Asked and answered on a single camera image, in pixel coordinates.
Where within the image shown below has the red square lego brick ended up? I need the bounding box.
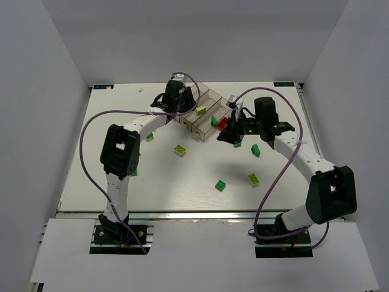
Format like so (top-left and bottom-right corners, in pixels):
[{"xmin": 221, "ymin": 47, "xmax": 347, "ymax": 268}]
[{"xmin": 218, "ymin": 117, "xmax": 228, "ymax": 131}]

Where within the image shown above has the lime curved lego brick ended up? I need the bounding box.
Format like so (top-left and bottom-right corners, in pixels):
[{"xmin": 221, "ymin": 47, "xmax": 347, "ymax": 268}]
[{"xmin": 195, "ymin": 106, "xmax": 207, "ymax": 116}]

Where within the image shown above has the green sloped lego brick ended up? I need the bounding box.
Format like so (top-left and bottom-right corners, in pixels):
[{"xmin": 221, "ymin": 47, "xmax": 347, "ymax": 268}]
[{"xmin": 210, "ymin": 116, "xmax": 218, "ymax": 127}]

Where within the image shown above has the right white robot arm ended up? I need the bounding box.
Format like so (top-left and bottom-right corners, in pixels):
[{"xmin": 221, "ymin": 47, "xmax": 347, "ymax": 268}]
[{"xmin": 217, "ymin": 97, "xmax": 357, "ymax": 238}]

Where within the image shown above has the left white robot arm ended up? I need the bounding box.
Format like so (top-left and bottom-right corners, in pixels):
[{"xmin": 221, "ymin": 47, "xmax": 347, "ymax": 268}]
[{"xmin": 99, "ymin": 74, "xmax": 195, "ymax": 237}]

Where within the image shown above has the far clear plastic bin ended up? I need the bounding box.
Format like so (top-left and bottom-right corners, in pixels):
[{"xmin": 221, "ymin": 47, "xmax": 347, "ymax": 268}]
[{"xmin": 190, "ymin": 82, "xmax": 209, "ymax": 101}]

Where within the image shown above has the near clear plastic bin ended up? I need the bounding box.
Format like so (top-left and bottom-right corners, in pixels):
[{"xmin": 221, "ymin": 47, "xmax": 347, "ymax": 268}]
[{"xmin": 191, "ymin": 97, "xmax": 231, "ymax": 141}]

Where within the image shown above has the green lego brick right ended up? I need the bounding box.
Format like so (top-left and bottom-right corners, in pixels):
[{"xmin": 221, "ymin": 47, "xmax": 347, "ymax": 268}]
[{"xmin": 251, "ymin": 144, "xmax": 261, "ymax": 157}]

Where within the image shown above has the right blue label sticker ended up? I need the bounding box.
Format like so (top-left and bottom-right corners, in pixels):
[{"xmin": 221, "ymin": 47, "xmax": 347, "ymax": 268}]
[{"xmin": 273, "ymin": 82, "xmax": 295, "ymax": 87}]

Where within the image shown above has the blue label sticker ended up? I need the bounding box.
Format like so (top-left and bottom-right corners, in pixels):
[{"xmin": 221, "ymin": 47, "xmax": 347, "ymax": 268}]
[
  {"xmin": 92, "ymin": 84, "xmax": 114, "ymax": 90},
  {"xmin": 273, "ymin": 82, "xmax": 295, "ymax": 87}
]

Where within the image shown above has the lime lego brick centre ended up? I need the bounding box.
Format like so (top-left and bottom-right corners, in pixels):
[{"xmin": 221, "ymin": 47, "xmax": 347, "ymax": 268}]
[{"xmin": 174, "ymin": 145, "xmax": 186, "ymax": 157}]

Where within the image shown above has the green and lime lego stack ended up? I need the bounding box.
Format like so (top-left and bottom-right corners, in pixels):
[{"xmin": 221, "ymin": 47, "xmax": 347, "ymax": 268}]
[{"xmin": 146, "ymin": 133, "xmax": 154, "ymax": 141}]

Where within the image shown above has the green lego brick bottom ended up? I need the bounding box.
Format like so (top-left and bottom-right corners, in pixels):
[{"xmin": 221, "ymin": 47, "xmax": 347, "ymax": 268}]
[{"xmin": 215, "ymin": 180, "xmax": 226, "ymax": 192}]

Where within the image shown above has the lime lego brick right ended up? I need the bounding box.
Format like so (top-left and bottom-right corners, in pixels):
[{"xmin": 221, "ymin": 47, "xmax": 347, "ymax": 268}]
[{"xmin": 248, "ymin": 173, "xmax": 260, "ymax": 187}]

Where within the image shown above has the left blue label sticker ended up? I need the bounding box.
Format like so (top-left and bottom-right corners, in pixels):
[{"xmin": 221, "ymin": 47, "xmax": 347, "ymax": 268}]
[{"xmin": 92, "ymin": 84, "xmax": 114, "ymax": 90}]

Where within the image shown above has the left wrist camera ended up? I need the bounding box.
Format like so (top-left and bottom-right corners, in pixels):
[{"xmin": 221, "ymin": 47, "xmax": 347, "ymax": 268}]
[{"xmin": 171, "ymin": 72, "xmax": 188, "ymax": 87}]

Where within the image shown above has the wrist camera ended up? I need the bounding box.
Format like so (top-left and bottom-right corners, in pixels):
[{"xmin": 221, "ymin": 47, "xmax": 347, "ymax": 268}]
[
  {"xmin": 226, "ymin": 95, "xmax": 244, "ymax": 116},
  {"xmin": 171, "ymin": 72, "xmax": 188, "ymax": 87}
]

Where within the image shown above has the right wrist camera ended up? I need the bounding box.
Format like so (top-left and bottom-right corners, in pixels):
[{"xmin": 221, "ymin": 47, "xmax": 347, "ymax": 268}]
[{"xmin": 226, "ymin": 95, "xmax": 244, "ymax": 116}]

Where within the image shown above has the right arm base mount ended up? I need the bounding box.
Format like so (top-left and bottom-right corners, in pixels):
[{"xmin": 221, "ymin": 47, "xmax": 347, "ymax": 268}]
[{"xmin": 247, "ymin": 228, "xmax": 313, "ymax": 259}]

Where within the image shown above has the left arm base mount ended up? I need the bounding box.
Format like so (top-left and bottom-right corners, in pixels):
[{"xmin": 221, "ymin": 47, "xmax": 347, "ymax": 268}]
[{"xmin": 89, "ymin": 214, "xmax": 154, "ymax": 255}]

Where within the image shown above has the aluminium front rail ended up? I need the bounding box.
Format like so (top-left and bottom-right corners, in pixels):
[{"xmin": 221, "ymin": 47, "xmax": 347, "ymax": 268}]
[{"xmin": 57, "ymin": 210, "xmax": 343, "ymax": 221}]

